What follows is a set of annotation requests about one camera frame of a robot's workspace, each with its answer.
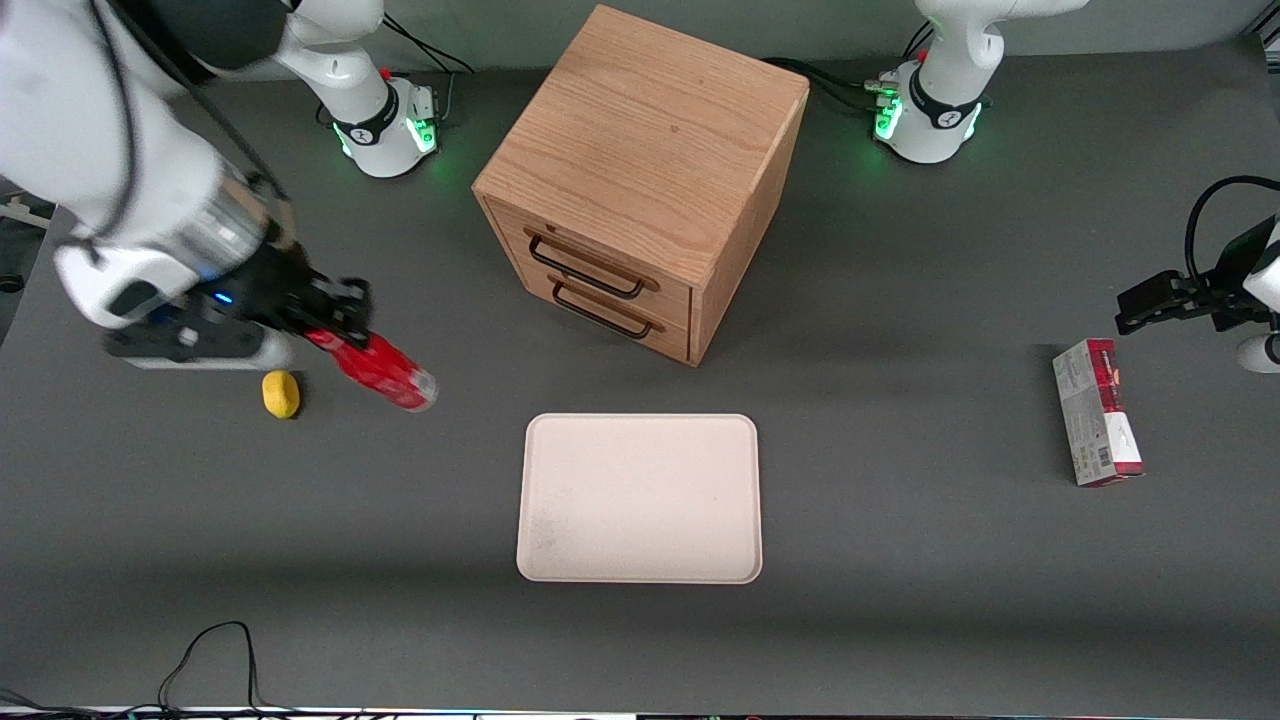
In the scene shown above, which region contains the cream rectangular tray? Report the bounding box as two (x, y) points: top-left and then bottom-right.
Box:
(516, 413), (763, 585)

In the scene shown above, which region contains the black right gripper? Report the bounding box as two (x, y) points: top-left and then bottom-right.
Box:
(195, 235), (373, 348)

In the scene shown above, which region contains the black drawer handle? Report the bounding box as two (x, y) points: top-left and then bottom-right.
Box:
(527, 232), (646, 300)
(550, 280), (656, 340)

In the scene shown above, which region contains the black base cable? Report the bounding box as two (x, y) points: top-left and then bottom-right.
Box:
(765, 57), (883, 113)
(380, 12), (476, 76)

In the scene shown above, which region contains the red and white carton box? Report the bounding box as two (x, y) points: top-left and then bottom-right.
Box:
(1052, 339), (1145, 488)

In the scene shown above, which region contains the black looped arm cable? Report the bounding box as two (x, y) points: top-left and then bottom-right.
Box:
(1185, 176), (1280, 291)

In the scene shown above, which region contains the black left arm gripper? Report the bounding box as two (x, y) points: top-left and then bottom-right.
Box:
(1115, 218), (1279, 336)

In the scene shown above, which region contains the wooden two-drawer cabinet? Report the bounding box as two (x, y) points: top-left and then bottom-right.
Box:
(472, 4), (811, 368)

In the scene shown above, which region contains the yellow lemon toy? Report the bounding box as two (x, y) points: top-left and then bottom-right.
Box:
(262, 371), (301, 420)

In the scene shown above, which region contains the thin black table-edge cable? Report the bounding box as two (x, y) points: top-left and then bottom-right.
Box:
(0, 621), (301, 720)

